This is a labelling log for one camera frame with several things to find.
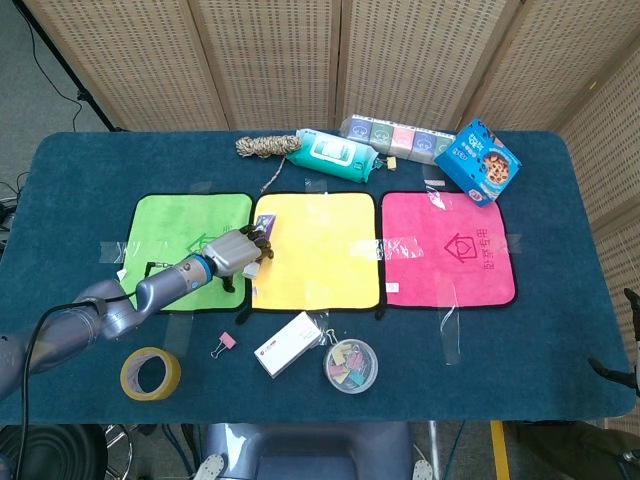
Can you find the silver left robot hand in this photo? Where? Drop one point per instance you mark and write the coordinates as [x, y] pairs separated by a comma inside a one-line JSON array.
[[232, 252]]

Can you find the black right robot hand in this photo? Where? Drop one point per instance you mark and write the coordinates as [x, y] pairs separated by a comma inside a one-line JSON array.
[[636, 345]]

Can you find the purple toothpaste tube white cap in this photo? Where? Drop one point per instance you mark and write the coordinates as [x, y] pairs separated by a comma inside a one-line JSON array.
[[266, 222]]

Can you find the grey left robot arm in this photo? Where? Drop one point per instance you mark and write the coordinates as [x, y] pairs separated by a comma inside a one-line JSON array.
[[75, 330]]

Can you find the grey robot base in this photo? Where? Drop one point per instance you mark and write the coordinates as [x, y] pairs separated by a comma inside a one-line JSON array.
[[310, 450]]

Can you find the green wet wipes pack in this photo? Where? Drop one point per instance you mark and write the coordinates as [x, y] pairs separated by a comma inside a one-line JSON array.
[[325, 155]]

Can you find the clear adhesive tape strip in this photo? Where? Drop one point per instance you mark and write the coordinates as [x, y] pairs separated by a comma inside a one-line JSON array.
[[513, 242], [434, 192], [112, 252], [327, 337], [202, 187], [177, 335], [316, 185], [367, 249], [450, 345]]

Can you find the green microfiber cloth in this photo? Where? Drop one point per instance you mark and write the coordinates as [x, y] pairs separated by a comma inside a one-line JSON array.
[[165, 215]]

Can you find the yellow microfiber cloth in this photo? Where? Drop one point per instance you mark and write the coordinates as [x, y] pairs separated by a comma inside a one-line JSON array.
[[320, 250]]

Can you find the pink binder clip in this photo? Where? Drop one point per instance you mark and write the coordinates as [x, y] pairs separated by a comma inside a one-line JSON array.
[[364, 364], [228, 340], [334, 372]]

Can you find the white cardboard box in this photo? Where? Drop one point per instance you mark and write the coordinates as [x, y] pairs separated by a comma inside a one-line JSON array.
[[285, 345]]

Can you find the striped twine bundle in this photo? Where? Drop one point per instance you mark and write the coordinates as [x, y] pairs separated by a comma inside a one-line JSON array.
[[265, 146]]

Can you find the yellow packing tape roll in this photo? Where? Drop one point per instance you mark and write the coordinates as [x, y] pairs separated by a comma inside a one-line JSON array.
[[150, 397]]

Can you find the teal binder clip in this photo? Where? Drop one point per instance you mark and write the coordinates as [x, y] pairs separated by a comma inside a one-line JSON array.
[[359, 379]]

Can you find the clear plastic jar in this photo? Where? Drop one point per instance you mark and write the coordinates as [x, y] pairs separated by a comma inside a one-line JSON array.
[[350, 389]]

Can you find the small yellow binder clip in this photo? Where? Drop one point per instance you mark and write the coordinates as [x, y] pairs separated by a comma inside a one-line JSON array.
[[391, 163]]

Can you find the wrapped row of small boxes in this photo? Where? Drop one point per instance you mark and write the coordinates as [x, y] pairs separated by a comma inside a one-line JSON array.
[[385, 135]]

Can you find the pink microfiber cloth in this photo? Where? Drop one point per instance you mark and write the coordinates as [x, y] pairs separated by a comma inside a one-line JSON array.
[[425, 280]]

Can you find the blue cookie box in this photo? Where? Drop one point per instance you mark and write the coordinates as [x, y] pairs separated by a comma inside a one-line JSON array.
[[480, 165]]

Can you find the black stand pole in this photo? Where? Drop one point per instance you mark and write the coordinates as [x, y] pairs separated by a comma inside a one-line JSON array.
[[60, 65]]

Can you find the black round stool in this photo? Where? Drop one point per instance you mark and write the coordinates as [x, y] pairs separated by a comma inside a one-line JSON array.
[[55, 455]]

